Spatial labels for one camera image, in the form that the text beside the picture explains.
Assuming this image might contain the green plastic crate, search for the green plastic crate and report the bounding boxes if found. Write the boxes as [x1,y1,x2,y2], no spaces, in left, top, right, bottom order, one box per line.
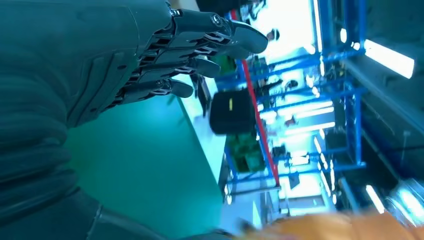
[228,132,266,173]

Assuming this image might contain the green work table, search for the green work table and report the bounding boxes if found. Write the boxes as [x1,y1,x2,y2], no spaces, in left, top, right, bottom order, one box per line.
[64,94,226,240]

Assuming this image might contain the blue metal rack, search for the blue metal rack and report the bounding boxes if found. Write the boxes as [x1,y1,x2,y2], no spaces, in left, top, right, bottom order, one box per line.
[215,0,369,206]

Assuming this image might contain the orange detergent bottle clear cap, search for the orange detergent bottle clear cap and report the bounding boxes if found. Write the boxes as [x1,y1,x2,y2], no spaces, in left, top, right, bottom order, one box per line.
[231,178,424,240]

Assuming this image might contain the black carry case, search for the black carry case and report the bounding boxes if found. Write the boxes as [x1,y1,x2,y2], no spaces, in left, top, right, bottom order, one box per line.
[209,89,258,136]

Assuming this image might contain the ceiling light panel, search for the ceiling light panel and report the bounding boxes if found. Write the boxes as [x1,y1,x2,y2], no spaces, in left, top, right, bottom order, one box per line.
[365,184,386,215]
[363,39,416,80]

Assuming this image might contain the white table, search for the white table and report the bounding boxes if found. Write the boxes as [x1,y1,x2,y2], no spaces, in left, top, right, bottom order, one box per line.
[177,72,233,186]

